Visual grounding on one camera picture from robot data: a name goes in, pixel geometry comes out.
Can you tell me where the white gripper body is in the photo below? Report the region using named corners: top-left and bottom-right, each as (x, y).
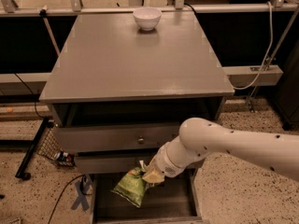
top-left (155, 147), bottom-right (183, 178)

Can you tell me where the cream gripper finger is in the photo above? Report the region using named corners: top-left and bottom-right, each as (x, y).
top-left (142, 163), bottom-right (164, 184)

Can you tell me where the green jalapeno chip bag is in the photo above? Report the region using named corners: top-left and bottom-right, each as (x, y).
top-left (112, 161), bottom-right (154, 208)

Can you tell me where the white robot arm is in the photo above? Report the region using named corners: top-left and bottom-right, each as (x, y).
top-left (143, 118), bottom-right (299, 184)

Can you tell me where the brass top drawer knob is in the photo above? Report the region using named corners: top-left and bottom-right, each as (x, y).
top-left (137, 136), bottom-right (146, 145)

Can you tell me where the grey open bottom drawer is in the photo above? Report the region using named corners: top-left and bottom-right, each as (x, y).
top-left (91, 170), bottom-right (210, 224)

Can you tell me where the grey middle drawer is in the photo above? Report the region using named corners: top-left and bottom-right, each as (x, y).
top-left (75, 148), bottom-right (158, 174)

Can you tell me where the grey drawer cabinet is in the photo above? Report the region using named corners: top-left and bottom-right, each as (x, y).
top-left (38, 11), bottom-right (235, 224)

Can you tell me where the grey top drawer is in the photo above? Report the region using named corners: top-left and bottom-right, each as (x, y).
top-left (54, 122), bottom-right (179, 153)

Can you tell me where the grey tape cross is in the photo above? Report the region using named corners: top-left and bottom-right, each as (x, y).
top-left (71, 176), bottom-right (91, 211)

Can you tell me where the small can in basket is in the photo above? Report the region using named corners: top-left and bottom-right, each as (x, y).
top-left (54, 151), bottom-right (74, 163)

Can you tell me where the black metal floor bar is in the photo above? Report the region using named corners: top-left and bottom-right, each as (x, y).
top-left (15, 118), bottom-right (49, 180)

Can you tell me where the white ceramic bowl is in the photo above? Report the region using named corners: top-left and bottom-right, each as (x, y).
top-left (133, 7), bottom-right (162, 31)

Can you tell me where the wooden stick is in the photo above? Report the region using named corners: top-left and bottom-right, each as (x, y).
top-left (39, 5), bottom-right (60, 57)

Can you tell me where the black floor cable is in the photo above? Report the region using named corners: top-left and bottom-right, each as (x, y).
top-left (47, 174), bottom-right (86, 224)

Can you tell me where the white hanging cable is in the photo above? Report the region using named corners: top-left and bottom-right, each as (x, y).
top-left (233, 1), bottom-right (274, 91)

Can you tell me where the wire mesh basket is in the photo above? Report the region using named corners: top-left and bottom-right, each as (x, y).
top-left (37, 128), bottom-right (75, 167)

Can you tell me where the metal railing frame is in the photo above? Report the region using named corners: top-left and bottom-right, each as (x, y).
top-left (0, 0), bottom-right (299, 19)

